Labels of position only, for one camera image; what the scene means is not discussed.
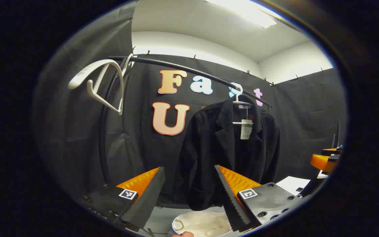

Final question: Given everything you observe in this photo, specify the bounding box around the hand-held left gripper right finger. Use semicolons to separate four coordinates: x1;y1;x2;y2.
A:
214;165;304;233

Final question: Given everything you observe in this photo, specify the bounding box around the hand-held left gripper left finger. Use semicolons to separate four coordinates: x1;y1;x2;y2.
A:
83;166;166;231

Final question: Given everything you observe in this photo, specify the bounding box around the white laundry hamper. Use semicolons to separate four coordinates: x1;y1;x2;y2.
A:
171;211;241;237

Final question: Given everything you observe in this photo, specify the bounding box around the black knit jacket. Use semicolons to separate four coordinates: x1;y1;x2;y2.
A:
178;95;280;211

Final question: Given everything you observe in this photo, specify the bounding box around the white clothes hanger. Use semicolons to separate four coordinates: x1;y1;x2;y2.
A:
232;84;254;125

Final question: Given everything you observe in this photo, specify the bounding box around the black clothes rack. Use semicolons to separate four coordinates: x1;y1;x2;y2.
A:
99;56;272;195

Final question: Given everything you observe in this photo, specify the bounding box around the white empty hanger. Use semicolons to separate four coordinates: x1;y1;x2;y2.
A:
68;54;134;116

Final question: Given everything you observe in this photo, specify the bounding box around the white flat board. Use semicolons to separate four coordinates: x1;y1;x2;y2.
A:
275;176;311;197

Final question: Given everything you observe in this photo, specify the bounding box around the white garment tag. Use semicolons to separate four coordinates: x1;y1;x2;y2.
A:
240;119;253;140

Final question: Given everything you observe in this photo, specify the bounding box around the black backdrop cloth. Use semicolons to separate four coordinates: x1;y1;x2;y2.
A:
33;3;348;211

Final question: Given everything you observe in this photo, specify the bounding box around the row of small cloth clips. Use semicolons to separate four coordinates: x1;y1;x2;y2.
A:
129;15;325;87

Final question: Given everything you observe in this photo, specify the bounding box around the ceiling light panel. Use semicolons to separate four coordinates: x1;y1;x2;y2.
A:
204;0;278;29

